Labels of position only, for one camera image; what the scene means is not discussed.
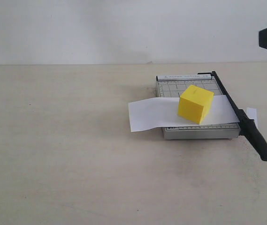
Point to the white paper strip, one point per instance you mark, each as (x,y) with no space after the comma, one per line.
(161,112)

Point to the yellow foam cube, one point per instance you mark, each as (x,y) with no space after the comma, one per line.
(195,103)

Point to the black cutter blade arm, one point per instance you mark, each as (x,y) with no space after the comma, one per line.
(247,125)

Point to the grey paper cutter base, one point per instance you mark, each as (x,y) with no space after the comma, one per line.
(173,86)

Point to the cut-off white paper piece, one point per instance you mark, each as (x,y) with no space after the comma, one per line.
(252,114)

